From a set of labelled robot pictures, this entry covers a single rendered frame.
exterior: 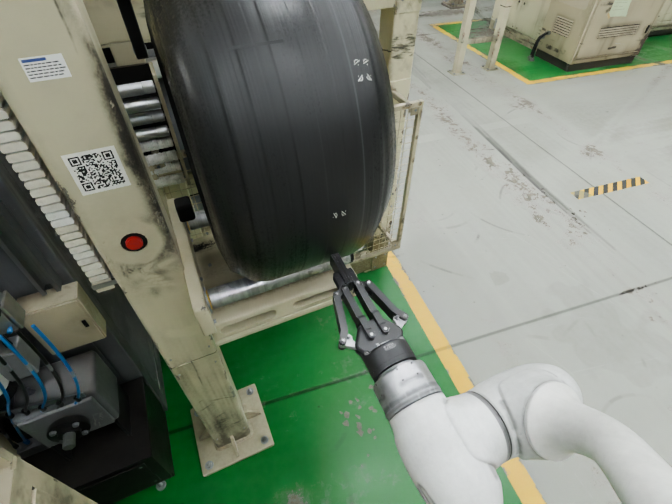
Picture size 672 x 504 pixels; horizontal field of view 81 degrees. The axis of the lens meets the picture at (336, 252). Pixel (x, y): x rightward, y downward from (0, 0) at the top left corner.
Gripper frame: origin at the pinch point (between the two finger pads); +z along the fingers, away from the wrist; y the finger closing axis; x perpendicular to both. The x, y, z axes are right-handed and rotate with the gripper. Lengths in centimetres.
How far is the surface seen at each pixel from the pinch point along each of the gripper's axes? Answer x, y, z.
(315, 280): 19.5, -0.1, 12.1
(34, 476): 20, 59, -7
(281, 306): 20.6, 9.5, 9.1
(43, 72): -30, 34, 26
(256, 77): -32.6, 8.9, 11.2
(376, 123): -25.6, -6.7, 6.2
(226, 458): 104, 38, 4
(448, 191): 119, -137, 106
